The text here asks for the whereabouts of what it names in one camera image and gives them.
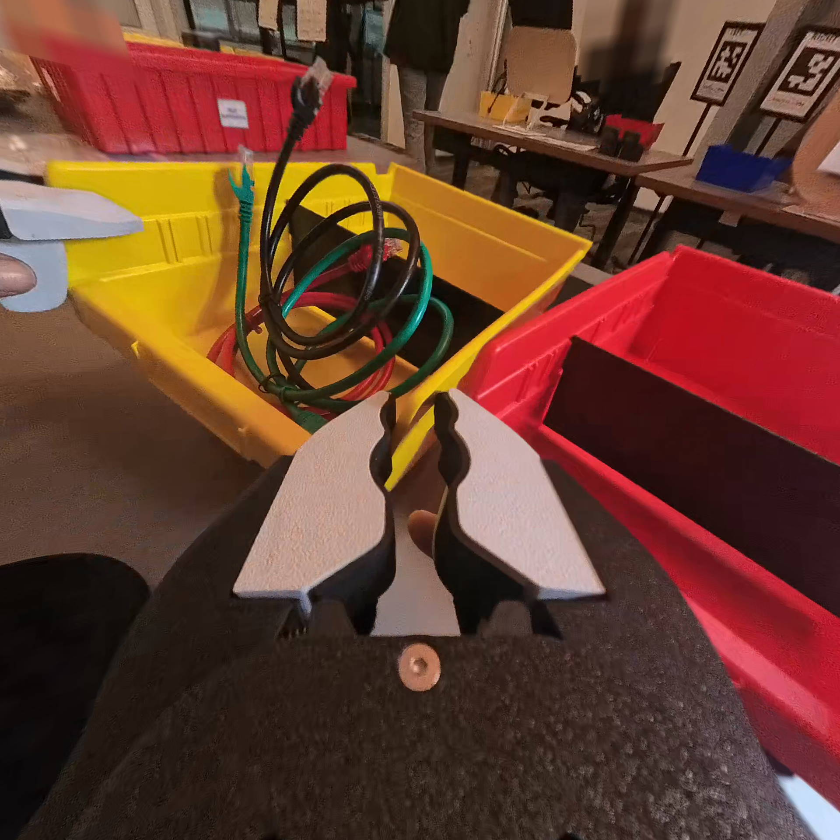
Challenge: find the document stand with black sheet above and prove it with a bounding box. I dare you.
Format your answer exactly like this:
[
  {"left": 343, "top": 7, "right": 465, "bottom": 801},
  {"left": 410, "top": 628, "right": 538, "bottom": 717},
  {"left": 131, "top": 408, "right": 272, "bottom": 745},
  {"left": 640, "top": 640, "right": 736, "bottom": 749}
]
[{"left": 502, "top": 25, "right": 580, "bottom": 109}]

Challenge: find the yellow plastic bin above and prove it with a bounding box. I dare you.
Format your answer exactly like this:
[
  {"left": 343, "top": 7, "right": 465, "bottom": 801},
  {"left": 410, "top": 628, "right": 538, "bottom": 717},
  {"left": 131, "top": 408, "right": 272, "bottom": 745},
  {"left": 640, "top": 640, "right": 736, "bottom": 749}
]
[{"left": 46, "top": 161, "right": 593, "bottom": 490}]

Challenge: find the red ethernet cable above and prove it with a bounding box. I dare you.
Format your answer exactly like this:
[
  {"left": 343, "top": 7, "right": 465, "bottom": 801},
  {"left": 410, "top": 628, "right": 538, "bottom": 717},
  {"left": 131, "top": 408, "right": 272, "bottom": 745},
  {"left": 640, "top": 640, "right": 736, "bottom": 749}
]
[{"left": 206, "top": 238, "right": 403, "bottom": 414}]

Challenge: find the black bin divider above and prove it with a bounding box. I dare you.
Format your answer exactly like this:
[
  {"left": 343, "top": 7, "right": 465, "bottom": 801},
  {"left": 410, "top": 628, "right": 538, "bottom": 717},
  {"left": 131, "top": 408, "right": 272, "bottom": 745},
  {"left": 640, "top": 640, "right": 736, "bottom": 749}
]
[
  {"left": 287, "top": 203, "right": 508, "bottom": 371},
  {"left": 543, "top": 336, "right": 840, "bottom": 618}
]

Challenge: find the black white marker sign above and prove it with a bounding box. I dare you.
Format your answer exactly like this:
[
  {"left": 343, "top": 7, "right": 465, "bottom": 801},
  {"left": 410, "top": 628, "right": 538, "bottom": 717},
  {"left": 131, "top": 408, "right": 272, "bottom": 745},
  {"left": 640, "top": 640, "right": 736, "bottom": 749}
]
[
  {"left": 758, "top": 25, "right": 840, "bottom": 124},
  {"left": 689, "top": 20, "right": 767, "bottom": 107}
]

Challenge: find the red plastic bin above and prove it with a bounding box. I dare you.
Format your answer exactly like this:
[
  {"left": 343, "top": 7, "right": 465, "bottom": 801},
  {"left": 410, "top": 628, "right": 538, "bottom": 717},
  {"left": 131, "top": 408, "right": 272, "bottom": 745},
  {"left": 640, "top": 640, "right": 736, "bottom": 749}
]
[{"left": 459, "top": 245, "right": 840, "bottom": 791}]

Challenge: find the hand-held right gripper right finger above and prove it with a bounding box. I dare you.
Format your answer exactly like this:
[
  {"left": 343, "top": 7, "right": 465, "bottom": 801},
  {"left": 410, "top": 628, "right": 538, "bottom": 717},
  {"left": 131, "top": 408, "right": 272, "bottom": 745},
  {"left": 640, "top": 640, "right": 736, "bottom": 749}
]
[{"left": 433, "top": 388, "right": 606, "bottom": 636}]

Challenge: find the green ethernet cable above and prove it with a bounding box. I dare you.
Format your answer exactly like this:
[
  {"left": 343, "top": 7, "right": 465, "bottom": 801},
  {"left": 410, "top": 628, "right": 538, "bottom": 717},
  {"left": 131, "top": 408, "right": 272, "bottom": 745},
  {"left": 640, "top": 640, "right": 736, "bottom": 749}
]
[{"left": 227, "top": 146, "right": 455, "bottom": 434}]

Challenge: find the person's right hand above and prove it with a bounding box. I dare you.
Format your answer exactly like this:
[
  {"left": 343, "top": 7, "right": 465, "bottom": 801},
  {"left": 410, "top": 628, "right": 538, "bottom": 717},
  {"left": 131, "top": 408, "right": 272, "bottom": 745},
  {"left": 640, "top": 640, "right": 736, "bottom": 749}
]
[{"left": 407, "top": 511, "right": 439, "bottom": 559}]

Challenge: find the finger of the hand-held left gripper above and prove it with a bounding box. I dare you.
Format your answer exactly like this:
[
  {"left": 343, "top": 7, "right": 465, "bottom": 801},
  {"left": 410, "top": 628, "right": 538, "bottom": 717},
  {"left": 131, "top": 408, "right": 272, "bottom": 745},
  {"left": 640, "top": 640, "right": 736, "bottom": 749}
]
[
  {"left": 0, "top": 180, "right": 144, "bottom": 242},
  {"left": 0, "top": 239, "right": 70, "bottom": 314}
]

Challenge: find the red ribbed crate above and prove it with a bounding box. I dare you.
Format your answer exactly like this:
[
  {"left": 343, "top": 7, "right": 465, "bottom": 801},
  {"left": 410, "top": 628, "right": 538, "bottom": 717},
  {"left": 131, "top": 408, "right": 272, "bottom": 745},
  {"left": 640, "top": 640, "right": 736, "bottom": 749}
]
[{"left": 31, "top": 39, "right": 357, "bottom": 155}]

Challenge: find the wooden office table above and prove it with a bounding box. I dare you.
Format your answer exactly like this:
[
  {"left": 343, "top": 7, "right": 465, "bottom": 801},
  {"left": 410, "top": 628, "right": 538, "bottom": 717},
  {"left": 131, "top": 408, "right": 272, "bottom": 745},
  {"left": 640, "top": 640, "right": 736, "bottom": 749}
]
[
  {"left": 412, "top": 108, "right": 695, "bottom": 263},
  {"left": 633, "top": 164, "right": 840, "bottom": 263}
]

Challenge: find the small yellow bin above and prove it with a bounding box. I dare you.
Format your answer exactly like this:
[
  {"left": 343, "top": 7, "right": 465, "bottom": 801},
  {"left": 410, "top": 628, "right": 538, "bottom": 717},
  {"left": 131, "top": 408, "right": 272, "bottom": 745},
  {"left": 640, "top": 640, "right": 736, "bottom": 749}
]
[{"left": 478, "top": 91, "right": 534, "bottom": 126}]

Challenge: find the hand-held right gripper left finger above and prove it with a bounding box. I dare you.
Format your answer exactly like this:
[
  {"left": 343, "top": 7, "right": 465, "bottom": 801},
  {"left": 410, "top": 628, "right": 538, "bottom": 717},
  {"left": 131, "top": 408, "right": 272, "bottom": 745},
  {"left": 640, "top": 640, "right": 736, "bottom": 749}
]
[{"left": 233, "top": 392, "right": 398, "bottom": 634}]

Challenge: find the black ethernet cable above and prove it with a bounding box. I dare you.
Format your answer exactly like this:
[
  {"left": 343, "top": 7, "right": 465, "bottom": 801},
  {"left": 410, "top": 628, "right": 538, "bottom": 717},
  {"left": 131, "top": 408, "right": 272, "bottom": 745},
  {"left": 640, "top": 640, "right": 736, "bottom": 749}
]
[{"left": 258, "top": 58, "right": 422, "bottom": 395}]

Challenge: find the person's left hand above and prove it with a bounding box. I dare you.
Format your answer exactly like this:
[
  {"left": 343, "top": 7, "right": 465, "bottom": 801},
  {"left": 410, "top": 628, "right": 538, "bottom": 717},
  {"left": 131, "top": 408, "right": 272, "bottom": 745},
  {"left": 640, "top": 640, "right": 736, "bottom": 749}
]
[{"left": 0, "top": 255, "right": 38, "bottom": 298}]

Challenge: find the blue plastic bin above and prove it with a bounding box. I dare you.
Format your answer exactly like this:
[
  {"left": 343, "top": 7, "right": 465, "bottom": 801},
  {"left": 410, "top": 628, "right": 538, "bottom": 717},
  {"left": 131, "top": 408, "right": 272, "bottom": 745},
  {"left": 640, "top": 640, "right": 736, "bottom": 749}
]
[{"left": 694, "top": 143, "right": 794, "bottom": 194}]

